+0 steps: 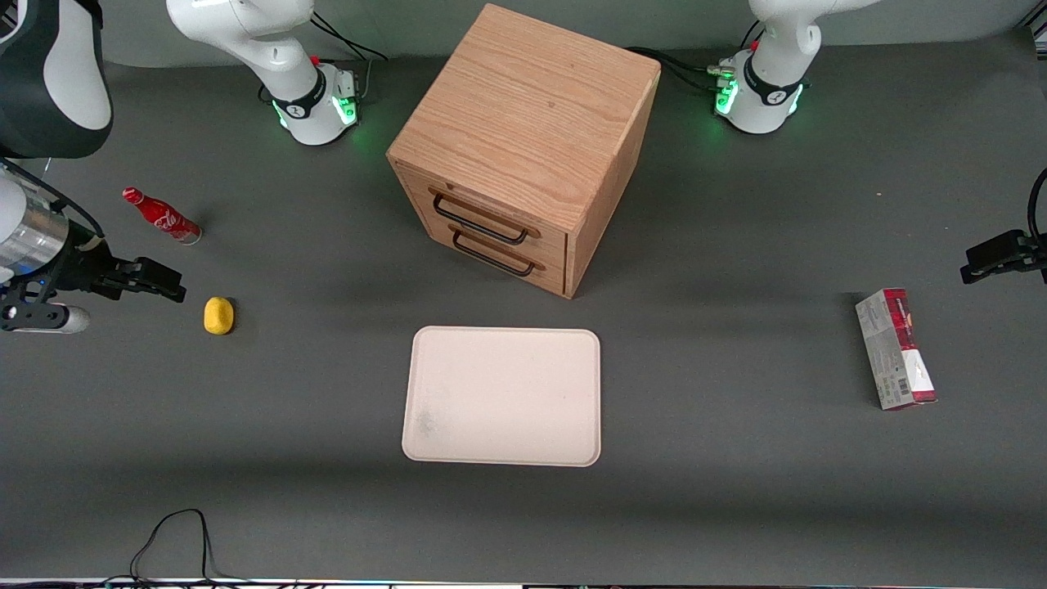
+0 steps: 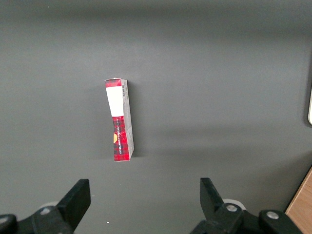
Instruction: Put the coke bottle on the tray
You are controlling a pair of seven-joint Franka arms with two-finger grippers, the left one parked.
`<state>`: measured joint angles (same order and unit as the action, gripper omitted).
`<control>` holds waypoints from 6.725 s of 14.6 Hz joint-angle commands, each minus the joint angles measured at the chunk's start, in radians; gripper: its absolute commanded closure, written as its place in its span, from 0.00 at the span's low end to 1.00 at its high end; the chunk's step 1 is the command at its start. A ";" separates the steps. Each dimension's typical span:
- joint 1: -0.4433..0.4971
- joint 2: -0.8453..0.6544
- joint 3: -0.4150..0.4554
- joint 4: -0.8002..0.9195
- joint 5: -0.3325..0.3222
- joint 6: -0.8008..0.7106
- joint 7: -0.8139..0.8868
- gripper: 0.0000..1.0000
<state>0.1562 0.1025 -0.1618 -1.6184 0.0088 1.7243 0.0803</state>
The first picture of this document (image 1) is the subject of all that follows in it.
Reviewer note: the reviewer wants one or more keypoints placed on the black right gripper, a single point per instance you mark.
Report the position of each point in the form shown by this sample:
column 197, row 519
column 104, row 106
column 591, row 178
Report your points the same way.
column 83, row 267

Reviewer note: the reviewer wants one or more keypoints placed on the wooden drawer front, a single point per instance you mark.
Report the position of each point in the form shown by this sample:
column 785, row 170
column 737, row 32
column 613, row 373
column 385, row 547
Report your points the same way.
column 491, row 214
column 483, row 260

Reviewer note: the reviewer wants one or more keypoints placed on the wooden drawer cabinet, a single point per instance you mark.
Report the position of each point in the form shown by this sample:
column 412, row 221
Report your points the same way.
column 532, row 106

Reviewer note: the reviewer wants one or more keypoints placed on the yellow lemon-shaped object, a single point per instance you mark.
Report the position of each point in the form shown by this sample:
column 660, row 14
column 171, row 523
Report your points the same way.
column 218, row 316

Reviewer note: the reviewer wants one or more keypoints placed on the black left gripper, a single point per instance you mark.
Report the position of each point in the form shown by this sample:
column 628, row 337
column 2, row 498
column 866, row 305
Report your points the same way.
column 1008, row 251

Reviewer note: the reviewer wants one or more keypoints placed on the grey and red carton box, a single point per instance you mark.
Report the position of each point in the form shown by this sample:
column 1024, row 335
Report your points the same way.
column 896, row 348

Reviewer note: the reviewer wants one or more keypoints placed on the red coke bottle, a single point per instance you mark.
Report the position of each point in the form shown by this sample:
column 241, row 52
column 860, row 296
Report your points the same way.
column 164, row 218

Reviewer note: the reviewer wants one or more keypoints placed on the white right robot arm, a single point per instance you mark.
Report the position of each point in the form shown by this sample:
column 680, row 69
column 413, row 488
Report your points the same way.
column 278, row 57

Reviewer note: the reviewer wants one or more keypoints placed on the black bracket with silver cylinder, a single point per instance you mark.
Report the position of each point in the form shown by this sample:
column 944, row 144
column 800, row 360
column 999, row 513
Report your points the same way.
column 37, row 316

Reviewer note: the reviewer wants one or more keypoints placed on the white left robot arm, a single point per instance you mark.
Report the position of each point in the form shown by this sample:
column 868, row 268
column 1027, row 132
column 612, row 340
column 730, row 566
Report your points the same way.
column 773, row 90

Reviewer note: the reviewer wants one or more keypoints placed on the cream rectangular tray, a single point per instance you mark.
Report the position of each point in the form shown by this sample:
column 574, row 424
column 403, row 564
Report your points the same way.
column 503, row 397

